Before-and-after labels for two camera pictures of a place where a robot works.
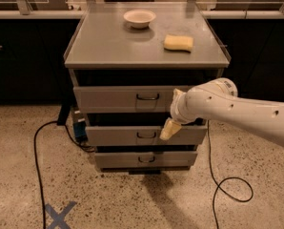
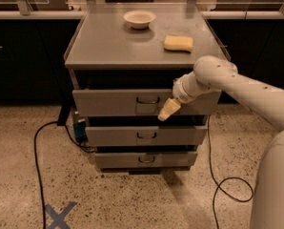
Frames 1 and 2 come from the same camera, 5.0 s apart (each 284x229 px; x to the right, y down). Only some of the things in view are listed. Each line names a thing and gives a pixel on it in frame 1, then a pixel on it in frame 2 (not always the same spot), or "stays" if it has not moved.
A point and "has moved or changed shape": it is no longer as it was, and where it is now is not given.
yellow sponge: [178, 42] stays
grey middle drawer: [144, 135] stays
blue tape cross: [58, 219] stays
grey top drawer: [124, 98] has moved or changed shape
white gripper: [176, 110] to [179, 92]
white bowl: [139, 18] stays
